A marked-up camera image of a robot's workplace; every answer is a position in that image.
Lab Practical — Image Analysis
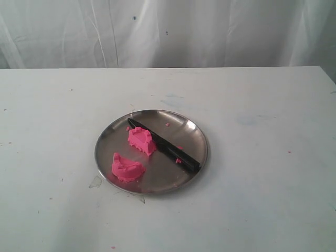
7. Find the white plastic backdrop sheet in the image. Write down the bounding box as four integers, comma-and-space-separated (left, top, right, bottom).
1, 1, 335, 79

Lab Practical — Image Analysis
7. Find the black kitchen knife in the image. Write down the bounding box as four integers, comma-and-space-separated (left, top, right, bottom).
128, 118, 201, 173

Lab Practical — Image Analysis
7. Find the pink clay lump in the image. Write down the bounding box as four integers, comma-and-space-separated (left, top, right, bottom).
128, 127, 156, 156

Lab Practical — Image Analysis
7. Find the clear tape piece bottom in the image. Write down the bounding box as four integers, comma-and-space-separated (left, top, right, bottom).
135, 195, 145, 204

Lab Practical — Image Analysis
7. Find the clear tape piece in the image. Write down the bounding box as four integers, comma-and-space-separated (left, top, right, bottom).
135, 195, 145, 204
89, 176, 103, 189

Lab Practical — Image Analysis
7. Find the clear tape piece left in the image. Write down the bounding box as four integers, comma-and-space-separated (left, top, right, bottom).
89, 176, 103, 189

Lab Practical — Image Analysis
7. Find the pink clay piece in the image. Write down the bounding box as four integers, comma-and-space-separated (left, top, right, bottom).
112, 153, 146, 182

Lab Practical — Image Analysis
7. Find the round stainless steel plate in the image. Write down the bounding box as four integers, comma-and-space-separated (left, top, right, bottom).
95, 110, 209, 195

